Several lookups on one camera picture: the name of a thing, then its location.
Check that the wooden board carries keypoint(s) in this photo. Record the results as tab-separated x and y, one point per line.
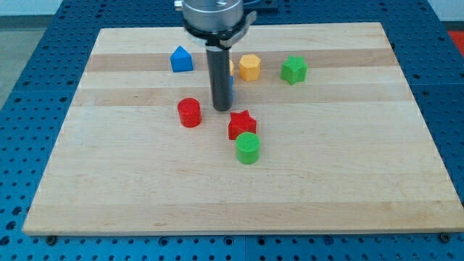
345	151

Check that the blue cube block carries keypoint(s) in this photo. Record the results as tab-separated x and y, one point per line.
232	88

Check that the red star block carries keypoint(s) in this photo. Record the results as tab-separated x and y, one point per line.
241	122

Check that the silver cylindrical robot flange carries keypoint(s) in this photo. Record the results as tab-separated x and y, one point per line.
215	24

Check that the green star block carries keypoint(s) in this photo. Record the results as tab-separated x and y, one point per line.
294	70

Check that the red cylinder block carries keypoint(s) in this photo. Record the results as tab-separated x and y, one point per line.
189	112

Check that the blue triangular prism block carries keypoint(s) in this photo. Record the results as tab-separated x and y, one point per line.
181	60

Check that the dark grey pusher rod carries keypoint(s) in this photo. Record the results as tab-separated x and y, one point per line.
219	72

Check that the green cylinder block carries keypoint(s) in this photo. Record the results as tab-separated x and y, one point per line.
247	148

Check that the yellow hexagon block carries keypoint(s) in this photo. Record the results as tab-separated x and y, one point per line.
249	67

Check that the yellow block behind rod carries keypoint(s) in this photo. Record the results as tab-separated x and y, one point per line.
231	67

